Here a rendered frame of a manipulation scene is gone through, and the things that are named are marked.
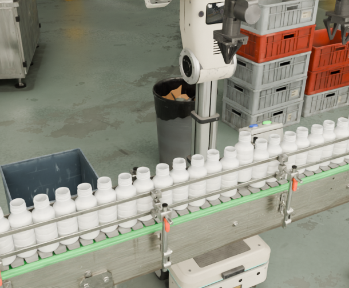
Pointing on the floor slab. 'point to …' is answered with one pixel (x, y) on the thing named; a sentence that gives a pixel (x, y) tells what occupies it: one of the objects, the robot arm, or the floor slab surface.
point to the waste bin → (173, 120)
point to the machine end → (9, 38)
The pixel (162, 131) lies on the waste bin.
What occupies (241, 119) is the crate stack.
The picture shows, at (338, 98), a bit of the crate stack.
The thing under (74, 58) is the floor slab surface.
